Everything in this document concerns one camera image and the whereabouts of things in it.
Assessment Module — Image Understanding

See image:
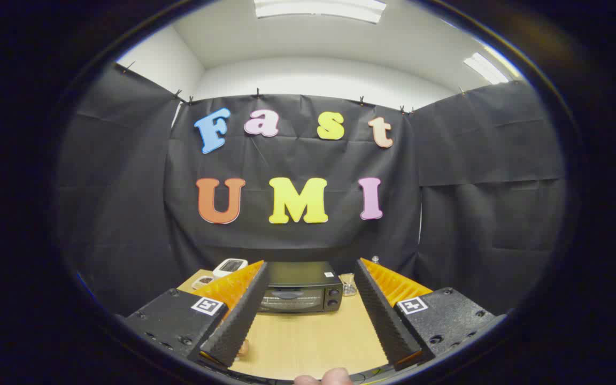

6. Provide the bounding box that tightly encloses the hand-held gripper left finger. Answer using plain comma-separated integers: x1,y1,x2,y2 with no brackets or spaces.
124,260,270,368

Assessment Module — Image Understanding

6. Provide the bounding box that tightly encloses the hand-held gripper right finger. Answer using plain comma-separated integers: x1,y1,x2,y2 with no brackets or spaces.
355,259,497,371

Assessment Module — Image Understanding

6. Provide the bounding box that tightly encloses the black toaster oven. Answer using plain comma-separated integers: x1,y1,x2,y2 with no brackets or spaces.
259,261,344,314

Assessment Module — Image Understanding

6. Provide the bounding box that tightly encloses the white pop-up toaster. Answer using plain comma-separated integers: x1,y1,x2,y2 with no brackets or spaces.
212,258,249,279

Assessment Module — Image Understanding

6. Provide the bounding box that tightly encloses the clear glass mug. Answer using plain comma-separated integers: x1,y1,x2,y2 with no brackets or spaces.
338,273,358,297

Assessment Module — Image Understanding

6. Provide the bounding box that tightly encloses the small ceiling light panel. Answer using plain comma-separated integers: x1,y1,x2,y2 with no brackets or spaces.
463,52,511,85

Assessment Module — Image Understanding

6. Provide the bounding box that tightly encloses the long ceiling light panel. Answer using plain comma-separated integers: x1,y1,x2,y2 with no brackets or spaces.
253,0,387,25

